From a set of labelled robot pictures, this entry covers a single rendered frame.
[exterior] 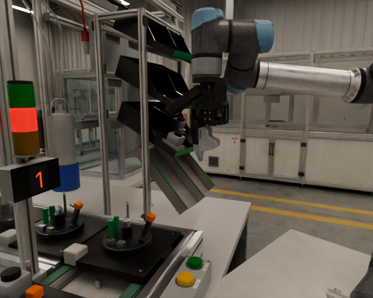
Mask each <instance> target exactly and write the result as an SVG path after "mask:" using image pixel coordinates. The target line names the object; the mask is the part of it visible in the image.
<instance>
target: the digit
mask: <svg viewBox="0 0 373 298"><path fill-rule="evenodd" d="M28 175H29V181H30V193H31V195H33V194H35V193H38V192H41V191H44V190H46V189H48V188H49V183H48V176H47V163H46V164H41V165H39V166H34V167H30V168H28Z"/></svg>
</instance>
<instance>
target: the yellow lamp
mask: <svg viewBox="0 0 373 298"><path fill-rule="evenodd" d="M12 140H13V146H14V154H15V155H17V156H27V155H33V154H38V153H40V144H39V137H38V131H31V132H12Z"/></svg>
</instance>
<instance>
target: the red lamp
mask: <svg viewBox="0 0 373 298"><path fill-rule="evenodd" d="M9 114H10V120H11V130H12V132H31V131H37V130H38V125H37V112H36V108H10V109H9Z"/></svg>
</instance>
